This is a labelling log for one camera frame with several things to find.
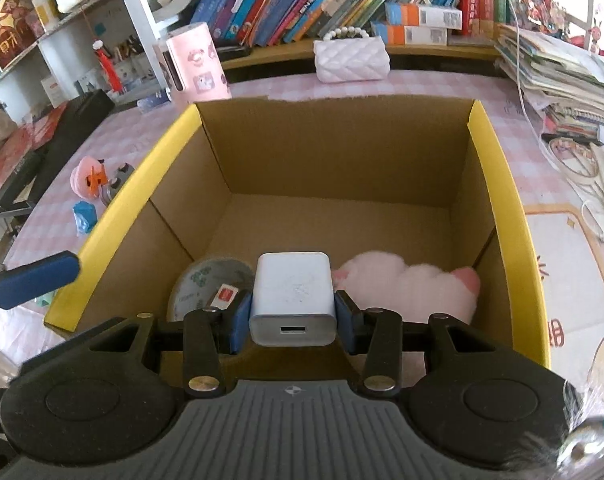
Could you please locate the white quilted purse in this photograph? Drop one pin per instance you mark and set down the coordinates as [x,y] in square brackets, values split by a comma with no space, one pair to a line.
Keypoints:
[352,57]

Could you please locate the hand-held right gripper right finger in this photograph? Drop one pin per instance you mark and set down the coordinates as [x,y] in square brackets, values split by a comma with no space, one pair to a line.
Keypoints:
[344,325]

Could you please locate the shiny silver bauble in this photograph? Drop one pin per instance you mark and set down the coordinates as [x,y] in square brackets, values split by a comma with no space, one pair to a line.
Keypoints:
[584,442]

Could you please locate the stack of papers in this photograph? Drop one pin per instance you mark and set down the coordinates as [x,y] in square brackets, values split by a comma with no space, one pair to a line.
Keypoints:
[557,70]

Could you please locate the orange blue white carton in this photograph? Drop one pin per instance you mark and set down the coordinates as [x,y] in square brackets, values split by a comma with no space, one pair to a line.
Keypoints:
[422,15]
[407,35]

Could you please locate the fortune god paper lantern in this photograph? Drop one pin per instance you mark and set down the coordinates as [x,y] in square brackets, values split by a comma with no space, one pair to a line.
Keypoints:
[4,35]

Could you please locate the acrylic character stands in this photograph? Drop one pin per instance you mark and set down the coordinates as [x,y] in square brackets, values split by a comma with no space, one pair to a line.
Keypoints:
[542,10]

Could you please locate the small blue toy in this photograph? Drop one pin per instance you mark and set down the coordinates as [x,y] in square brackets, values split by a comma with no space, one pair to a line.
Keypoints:
[85,217]

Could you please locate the white charger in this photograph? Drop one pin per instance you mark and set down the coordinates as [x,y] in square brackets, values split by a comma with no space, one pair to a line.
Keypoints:
[292,295]

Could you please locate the row of leaning blue books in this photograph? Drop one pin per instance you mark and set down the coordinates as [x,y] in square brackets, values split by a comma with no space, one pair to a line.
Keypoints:
[307,0]

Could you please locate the pink round toy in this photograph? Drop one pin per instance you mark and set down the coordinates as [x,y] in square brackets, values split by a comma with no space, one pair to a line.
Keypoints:
[80,177]

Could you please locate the pink humidifier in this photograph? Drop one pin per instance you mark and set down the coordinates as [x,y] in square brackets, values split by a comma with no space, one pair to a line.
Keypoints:
[196,60]

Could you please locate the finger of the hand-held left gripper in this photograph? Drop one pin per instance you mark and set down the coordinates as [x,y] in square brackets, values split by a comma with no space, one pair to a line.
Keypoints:
[36,275]

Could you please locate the black long box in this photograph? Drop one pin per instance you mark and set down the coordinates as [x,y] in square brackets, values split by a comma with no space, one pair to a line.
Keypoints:
[11,180]

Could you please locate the yellow cardboard box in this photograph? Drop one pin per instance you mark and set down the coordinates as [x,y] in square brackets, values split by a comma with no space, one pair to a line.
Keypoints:
[332,160]

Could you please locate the white red label box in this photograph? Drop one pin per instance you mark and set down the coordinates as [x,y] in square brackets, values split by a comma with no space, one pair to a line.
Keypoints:
[52,91]

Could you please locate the white pen holders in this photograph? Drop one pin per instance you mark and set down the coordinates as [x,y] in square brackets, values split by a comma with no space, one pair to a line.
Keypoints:
[134,62]

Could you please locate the red tassel ornament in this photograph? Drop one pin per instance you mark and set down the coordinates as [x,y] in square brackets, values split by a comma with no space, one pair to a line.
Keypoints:
[109,70]

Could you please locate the small orange clip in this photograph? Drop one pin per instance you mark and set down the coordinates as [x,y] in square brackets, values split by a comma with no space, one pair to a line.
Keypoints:
[96,175]

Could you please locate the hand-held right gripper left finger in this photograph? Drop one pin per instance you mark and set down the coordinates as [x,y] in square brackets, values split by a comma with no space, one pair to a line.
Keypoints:
[242,322]

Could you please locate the white bottle yellow label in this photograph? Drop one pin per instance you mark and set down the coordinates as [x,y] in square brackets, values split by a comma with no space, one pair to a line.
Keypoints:
[44,10]

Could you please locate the small white red packet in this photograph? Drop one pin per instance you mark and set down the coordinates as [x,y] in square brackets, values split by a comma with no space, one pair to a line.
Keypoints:
[224,296]

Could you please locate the white bookshelf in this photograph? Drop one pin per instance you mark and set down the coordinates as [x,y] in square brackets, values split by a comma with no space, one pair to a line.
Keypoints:
[131,5]

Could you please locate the yellow tape roll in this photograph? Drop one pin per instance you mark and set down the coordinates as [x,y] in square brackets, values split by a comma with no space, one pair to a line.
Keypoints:
[201,277]

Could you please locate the red plush ornaments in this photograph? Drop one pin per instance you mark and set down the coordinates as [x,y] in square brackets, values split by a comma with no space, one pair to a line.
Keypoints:
[599,45]

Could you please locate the pink plush toy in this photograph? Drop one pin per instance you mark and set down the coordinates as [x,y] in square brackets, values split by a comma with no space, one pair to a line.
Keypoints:
[407,285]

